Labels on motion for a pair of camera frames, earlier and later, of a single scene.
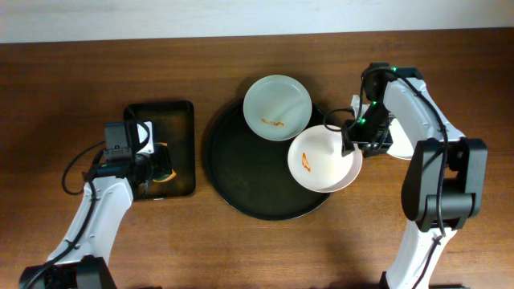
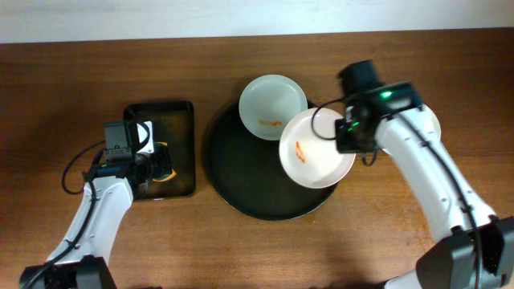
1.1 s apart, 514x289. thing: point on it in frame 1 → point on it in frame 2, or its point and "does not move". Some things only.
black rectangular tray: x=174 y=124 does not move
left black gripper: x=161 y=161 → x=161 y=164
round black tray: x=251 y=174 does not move
